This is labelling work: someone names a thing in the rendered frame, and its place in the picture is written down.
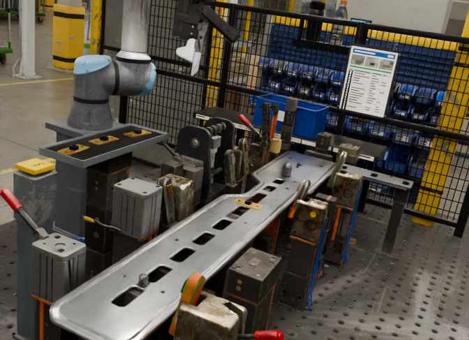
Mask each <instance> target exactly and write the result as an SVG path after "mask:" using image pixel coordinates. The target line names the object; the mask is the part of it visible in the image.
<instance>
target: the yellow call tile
mask: <svg viewBox="0 0 469 340"><path fill-rule="evenodd" d="M15 168H16V169H18V170H21V171H24V172H28V173H30V174H33V175H37V174H40V173H42V172H47V171H49V170H53V169H55V164H53V163H49V162H47V161H43V160H40V159H38V158H33V159H31V160H28V161H23V162H21V163H16V164H15Z"/></svg>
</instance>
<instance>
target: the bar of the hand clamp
mask: <svg viewBox="0 0 469 340"><path fill-rule="evenodd" d="M260 108H262V140H265V141H267V142H268V143H269V144H268V145H267V147H270V122H271V109H272V110H273V111H276V109H277V105H276V104H275V103H274V104H273V105H272V106H271V103H263V104H262V105H260Z"/></svg>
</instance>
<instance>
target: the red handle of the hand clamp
mask: <svg viewBox="0 0 469 340"><path fill-rule="evenodd" d="M239 119H240V120H241V122H242V123H243V124H244V125H245V126H246V127H247V128H249V129H250V130H251V131H252V132H253V133H254V134H255V135H256V136H257V137H258V138H259V139H260V141H262V136H261V134H260V133H259V132H258V131H257V130H256V129H255V128H254V127H253V126H252V125H251V122H250V121H249V120H247V118H245V116H244V115H242V114H241V115H239Z"/></svg>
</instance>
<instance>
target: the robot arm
mask: <svg viewBox="0 0 469 340"><path fill-rule="evenodd" d="M194 1H197V4H195V2H194ZM204 1H211V2H213V1H214V0H178V4H177V11H176V14H175V18H174V25H173V30H172V35H173V36H175V37H178V38H179V39H183V40H188V41H187V43H186V46H185V47H179V48H177V51H176V53H177V55H178V56H179V57H181V58H183V59H185V60H187V61H189V62H191V67H190V71H189V73H190V74H191V76H193V75H194V74H195V73H196V72H197V71H198V68H199V64H200V57H201V53H202V46H203V43H204V40H205V37H206V33H207V26H208V22H209V23H210V24H211V25H212V26H213V27H214V28H215V29H217V30H218V31H219V32H220V33H221V34H222V35H223V37H224V39H226V41H228V42H229V43H236V42H237V41H238V40H239V39H240V37H241V36H240V34H239V32H238V31H237V30H236V29H235V28H234V27H231V26H230V25H229V24H228V23H227V22H226V21H225V20H224V19H223V18H221V17H220V16H219V15H218V14H217V13H216V12H215V11H214V10H212V9H211V8H210V7H209V6H208V5H205V2H204ZM202 7H204V8H203V9H202ZM149 8H150V0H124V8H123V22H122V35H121V51H120V52H119V53H117V54H116V61H112V60H111V57H109V56H106V55H87V56H82V57H78V58H77V59H76V60H75V64H74V70H73V74H74V76H73V103H72V105H71V108H70V112H69V115H68V116H67V125H68V126H70V127H72V128H76V129H80V130H85V131H104V130H107V129H109V128H112V127H113V118H112V117H111V112H110V106H109V96H146V95H147V94H149V93H150V92H151V90H152V89H153V87H154V84H155V81H156V68H155V65H154V64H153V63H151V58H150V57H149V55H148V54H147V39H148V28H149ZM200 9H202V10H201V11H200ZM181 24H182V25H181Z"/></svg>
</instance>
